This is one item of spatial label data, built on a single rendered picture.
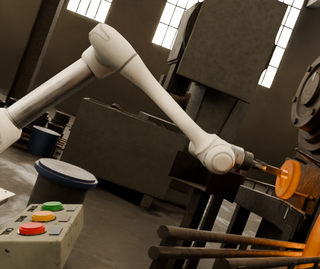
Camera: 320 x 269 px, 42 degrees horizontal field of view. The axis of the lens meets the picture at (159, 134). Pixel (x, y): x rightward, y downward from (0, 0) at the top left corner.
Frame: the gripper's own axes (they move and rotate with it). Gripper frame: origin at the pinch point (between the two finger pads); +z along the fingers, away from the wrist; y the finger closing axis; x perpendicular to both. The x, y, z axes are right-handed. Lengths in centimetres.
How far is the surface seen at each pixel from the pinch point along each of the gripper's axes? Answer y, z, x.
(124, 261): -69, -46, -78
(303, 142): 13.9, -4.3, 13.7
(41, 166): -36, -100, -34
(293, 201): -2.5, 6.2, -9.7
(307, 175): 1.0, 6.8, 2.3
